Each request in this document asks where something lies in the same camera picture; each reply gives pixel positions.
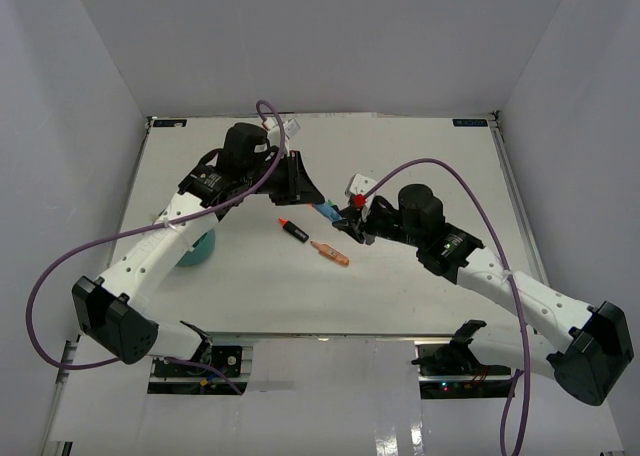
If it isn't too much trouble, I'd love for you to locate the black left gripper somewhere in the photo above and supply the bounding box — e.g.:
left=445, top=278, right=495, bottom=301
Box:
left=244, top=152, right=327, bottom=207

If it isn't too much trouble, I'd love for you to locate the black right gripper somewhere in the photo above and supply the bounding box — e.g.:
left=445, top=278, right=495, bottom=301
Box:
left=332, top=200, right=423, bottom=249

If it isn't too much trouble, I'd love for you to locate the blue transparent highlighter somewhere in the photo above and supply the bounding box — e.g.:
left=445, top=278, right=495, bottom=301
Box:
left=315, top=201, right=344, bottom=223

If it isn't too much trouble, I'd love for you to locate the black highlighter orange cap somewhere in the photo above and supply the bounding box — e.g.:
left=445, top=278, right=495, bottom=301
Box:
left=278, top=218, right=309, bottom=243

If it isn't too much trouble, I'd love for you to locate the orange transparent highlighter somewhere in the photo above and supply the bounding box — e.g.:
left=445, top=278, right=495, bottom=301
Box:
left=310, top=241, right=350, bottom=267

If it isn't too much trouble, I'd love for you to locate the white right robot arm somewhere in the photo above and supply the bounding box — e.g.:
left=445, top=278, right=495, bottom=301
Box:
left=334, top=174, right=634, bottom=406

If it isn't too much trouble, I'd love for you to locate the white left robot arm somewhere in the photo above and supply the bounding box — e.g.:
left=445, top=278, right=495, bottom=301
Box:
left=72, top=118, right=324, bottom=375

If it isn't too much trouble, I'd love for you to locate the teal round divided organizer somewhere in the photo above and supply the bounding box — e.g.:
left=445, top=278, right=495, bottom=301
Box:
left=176, top=230, right=216, bottom=268

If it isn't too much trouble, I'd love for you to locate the left black logo sticker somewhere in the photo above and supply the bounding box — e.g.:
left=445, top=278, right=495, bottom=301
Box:
left=153, top=119, right=188, bottom=128

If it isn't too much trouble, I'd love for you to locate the black logo sticker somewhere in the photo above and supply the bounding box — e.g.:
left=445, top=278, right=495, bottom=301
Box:
left=452, top=118, right=488, bottom=128
left=153, top=119, right=188, bottom=128

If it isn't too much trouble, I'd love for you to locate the right black logo sticker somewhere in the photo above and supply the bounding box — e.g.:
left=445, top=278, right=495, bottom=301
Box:
left=452, top=118, right=488, bottom=128

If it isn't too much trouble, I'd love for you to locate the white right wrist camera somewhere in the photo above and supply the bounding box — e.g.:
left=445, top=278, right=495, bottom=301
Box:
left=345, top=173, right=377, bottom=209

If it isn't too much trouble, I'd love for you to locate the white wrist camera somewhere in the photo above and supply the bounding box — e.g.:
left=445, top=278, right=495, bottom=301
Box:
left=261, top=118, right=301, bottom=140
left=345, top=173, right=377, bottom=209

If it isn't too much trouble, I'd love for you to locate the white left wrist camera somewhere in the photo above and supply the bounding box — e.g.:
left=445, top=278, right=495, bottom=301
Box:
left=261, top=118, right=301, bottom=140

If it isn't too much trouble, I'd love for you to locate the right aluminium table rail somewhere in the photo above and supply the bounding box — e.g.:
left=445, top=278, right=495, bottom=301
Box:
left=488, top=110, right=549, bottom=285

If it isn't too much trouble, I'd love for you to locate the aluminium table rail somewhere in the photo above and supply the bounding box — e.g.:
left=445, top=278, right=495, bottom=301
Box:
left=39, top=116, right=154, bottom=456
left=488, top=110, right=549, bottom=285

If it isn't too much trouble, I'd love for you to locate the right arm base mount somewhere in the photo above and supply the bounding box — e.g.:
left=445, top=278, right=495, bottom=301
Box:
left=411, top=320, right=512, bottom=400

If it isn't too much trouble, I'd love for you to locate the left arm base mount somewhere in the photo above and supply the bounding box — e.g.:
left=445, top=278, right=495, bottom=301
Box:
left=147, top=345, right=252, bottom=396

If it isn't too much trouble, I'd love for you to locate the left aluminium table rail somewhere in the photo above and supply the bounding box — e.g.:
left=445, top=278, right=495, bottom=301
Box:
left=39, top=116, right=154, bottom=456

